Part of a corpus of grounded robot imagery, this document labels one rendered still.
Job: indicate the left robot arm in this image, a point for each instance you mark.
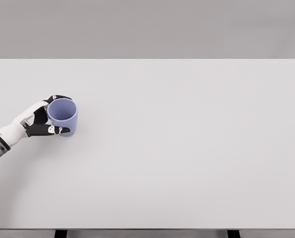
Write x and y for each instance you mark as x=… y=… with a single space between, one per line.
x=3 y=137

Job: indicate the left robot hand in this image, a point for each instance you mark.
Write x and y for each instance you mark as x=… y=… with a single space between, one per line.
x=29 y=114

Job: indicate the blue cup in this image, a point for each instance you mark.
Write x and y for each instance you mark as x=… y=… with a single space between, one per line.
x=63 y=115

